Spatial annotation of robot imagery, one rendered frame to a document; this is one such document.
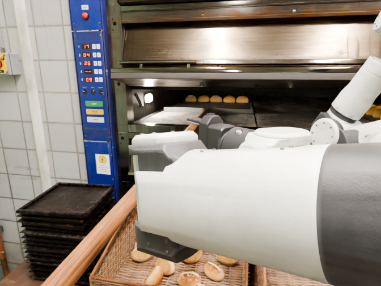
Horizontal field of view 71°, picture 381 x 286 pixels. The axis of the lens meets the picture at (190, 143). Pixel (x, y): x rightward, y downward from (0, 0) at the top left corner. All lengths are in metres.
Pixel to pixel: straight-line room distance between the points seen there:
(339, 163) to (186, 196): 0.11
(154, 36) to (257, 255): 1.16
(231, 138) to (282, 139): 0.13
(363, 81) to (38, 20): 1.34
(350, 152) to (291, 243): 0.06
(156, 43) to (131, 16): 0.16
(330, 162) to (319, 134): 0.53
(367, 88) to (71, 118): 1.24
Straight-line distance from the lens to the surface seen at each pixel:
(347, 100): 0.71
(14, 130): 1.72
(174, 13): 1.25
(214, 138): 0.57
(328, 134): 0.69
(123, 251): 1.33
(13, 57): 1.60
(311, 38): 1.23
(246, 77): 1.04
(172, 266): 1.24
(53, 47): 1.49
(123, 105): 1.33
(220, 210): 0.19
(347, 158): 0.18
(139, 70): 1.13
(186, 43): 1.23
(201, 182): 0.20
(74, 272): 0.39
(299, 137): 0.47
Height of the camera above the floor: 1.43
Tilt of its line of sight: 15 degrees down
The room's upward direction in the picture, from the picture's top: straight up
